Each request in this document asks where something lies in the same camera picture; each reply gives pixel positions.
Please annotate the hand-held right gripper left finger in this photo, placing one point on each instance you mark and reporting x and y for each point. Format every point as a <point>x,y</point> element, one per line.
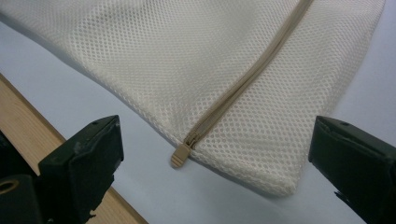
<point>84,168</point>

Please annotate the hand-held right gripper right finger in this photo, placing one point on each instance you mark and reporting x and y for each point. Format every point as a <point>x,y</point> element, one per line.
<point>358,165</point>

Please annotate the white mesh laundry bag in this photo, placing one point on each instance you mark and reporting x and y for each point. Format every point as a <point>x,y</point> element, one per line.
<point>199,71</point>

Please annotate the wooden table edge strip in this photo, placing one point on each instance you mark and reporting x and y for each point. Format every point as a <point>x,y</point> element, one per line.
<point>28,124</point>

